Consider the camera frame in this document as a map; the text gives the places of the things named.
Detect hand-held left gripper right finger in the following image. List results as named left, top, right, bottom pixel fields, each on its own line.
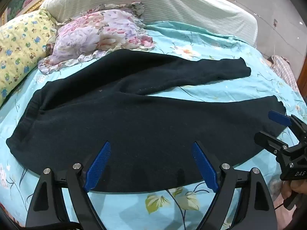
left=192, top=141, right=276, bottom=230

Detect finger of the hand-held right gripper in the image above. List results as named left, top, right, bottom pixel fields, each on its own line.
left=268, top=110, right=307, bottom=145
left=254, top=131, right=289, bottom=155

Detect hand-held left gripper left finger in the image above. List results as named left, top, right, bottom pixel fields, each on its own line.
left=25, top=141, right=112, bottom=230

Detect black pants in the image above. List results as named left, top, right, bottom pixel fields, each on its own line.
left=6, top=48, right=287, bottom=194

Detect person's right hand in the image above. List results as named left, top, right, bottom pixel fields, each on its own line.
left=281, top=180, right=307, bottom=208

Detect plaid cloth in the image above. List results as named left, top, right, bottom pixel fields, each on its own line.
left=267, top=55, right=301, bottom=92

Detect turquoise floral bed sheet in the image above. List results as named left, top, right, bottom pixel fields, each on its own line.
left=0, top=20, right=307, bottom=230

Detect pink floral ruffled pillow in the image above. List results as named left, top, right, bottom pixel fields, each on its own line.
left=38, top=2, right=156, bottom=75

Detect yellow cartoon print pillow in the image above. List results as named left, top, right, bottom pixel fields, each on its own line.
left=0, top=10, right=57, bottom=107

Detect white striped padded headboard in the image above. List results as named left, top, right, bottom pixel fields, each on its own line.
left=40, top=0, right=258, bottom=48

